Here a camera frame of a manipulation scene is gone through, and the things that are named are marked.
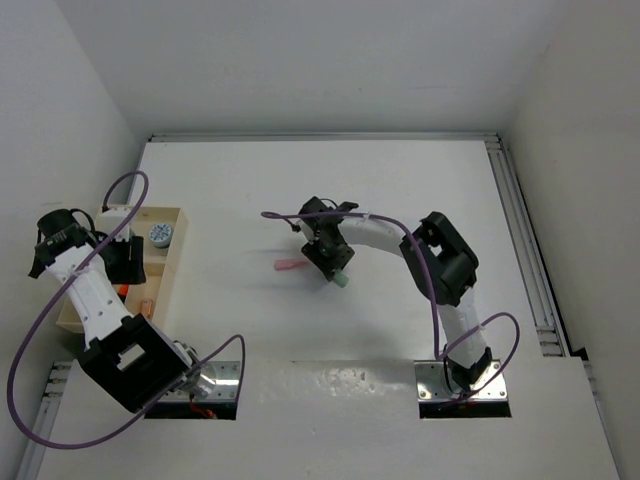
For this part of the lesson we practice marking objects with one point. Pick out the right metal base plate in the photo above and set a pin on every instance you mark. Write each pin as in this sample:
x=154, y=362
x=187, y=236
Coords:
x=433, y=386

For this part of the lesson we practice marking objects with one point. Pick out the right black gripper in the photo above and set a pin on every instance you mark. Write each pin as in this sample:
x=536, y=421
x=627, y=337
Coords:
x=328, y=264

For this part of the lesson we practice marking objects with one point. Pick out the pastel green correction tape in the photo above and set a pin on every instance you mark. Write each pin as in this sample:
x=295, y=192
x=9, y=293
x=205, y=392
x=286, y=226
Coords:
x=340, y=279

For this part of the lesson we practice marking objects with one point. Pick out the metal base plate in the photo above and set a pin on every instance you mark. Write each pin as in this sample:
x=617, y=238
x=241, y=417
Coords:
x=433, y=386
x=216, y=381

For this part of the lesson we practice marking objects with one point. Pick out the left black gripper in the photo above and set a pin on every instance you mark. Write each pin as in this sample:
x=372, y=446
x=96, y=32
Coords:
x=129, y=271

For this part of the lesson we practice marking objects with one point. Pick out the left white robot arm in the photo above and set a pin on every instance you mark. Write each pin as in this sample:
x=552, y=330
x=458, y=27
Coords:
x=125, y=354

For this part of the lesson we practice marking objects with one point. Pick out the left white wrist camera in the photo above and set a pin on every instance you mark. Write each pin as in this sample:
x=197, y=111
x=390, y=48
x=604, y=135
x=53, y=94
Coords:
x=109, y=220

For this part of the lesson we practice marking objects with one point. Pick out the pastel pink correction tape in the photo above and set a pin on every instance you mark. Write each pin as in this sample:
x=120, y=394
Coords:
x=289, y=264

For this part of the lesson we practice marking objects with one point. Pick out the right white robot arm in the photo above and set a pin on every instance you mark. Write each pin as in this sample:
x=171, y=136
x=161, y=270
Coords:
x=441, y=263

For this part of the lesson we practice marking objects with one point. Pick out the wooden divided tray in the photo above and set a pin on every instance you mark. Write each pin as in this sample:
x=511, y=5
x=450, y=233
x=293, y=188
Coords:
x=160, y=265

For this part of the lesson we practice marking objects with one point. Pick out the aluminium frame rail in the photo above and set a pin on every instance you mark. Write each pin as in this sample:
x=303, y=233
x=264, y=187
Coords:
x=548, y=322

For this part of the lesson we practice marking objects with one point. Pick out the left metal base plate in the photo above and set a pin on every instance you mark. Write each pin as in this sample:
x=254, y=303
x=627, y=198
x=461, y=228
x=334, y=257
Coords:
x=216, y=381

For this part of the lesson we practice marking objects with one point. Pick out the orange capped black highlighter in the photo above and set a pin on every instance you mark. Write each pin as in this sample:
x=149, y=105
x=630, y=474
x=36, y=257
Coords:
x=124, y=290

